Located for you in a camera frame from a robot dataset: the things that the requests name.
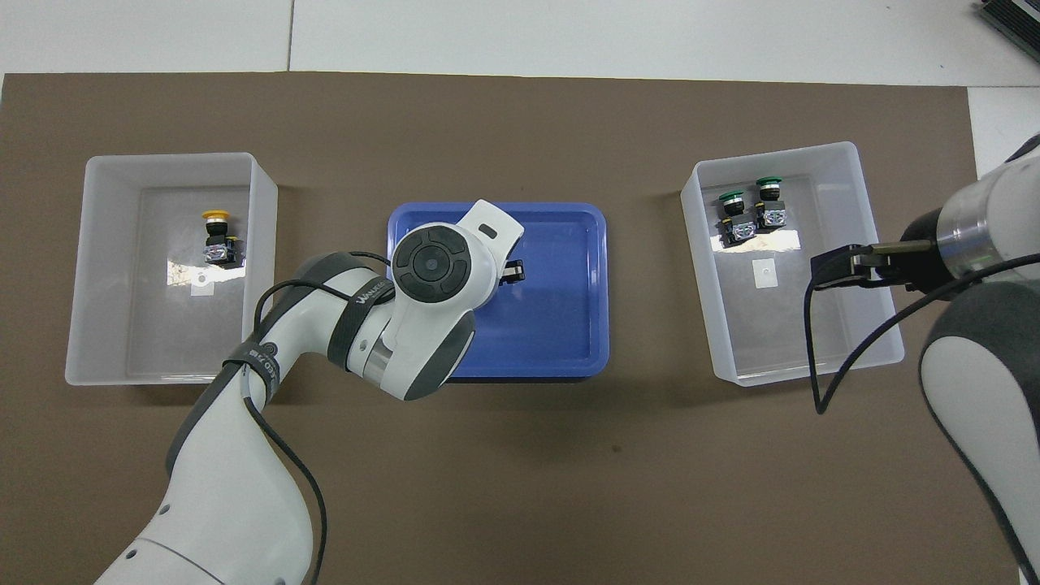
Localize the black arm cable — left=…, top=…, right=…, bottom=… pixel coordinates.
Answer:
left=804, top=253, right=1040, bottom=416
left=242, top=250, right=392, bottom=585

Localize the green push button switch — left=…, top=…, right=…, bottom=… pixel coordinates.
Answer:
left=717, top=191, right=758, bottom=246
left=754, top=175, right=787, bottom=230

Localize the blue plastic tray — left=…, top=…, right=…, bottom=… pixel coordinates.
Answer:
left=383, top=201, right=611, bottom=379

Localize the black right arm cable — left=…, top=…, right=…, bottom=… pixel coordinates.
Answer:
left=804, top=253, right=1040, bottom=416

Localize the yellow push button switch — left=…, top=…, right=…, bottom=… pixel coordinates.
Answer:
left=201, top=210, right=245, bottom=269

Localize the brown table mat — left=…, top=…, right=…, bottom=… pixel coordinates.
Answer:
left=0, top=71, right=1021, bottom=585

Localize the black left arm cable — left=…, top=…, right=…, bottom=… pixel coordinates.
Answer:
left=242, top=250, right=392, bottom=585

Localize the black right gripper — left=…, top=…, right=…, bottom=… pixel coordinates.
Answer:
left=811, top=208, right=953, bottom=295

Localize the black ribbed device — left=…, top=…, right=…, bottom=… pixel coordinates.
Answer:
left=975, top=0, right=1040, bottom=54

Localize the translucent white plastic box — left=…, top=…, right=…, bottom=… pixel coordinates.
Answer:
left=64, top=152, right=280, bottom=387
left=680, top=141, right=906, bottom=388

